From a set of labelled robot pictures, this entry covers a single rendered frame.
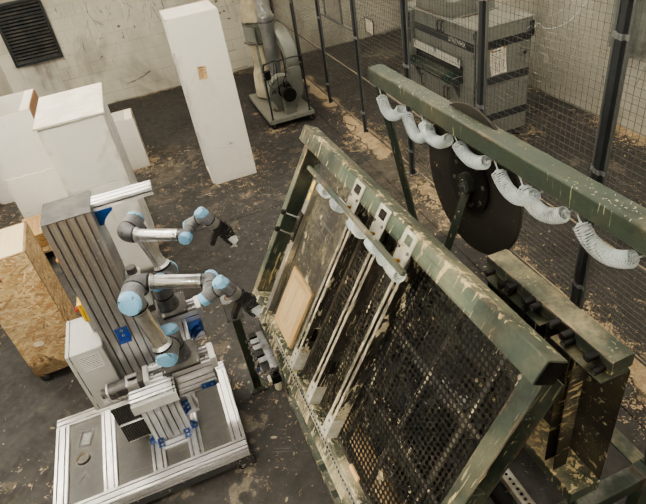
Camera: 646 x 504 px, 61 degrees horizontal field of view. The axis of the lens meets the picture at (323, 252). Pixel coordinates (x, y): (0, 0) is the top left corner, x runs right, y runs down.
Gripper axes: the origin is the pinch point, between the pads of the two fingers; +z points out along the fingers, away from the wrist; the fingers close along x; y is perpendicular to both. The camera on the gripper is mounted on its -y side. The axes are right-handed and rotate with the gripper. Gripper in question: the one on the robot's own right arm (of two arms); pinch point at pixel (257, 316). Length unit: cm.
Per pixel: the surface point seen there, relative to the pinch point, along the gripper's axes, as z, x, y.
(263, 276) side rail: 36, 74, 0
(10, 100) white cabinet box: -88, 523, -158
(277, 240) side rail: 21, 74, 25
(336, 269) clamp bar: 4, -8, 50
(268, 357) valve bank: 51, 25, -26
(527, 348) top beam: -23, -130, 92
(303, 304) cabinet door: 27.9, 15.4, 18.1
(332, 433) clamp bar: 41, -60, -4
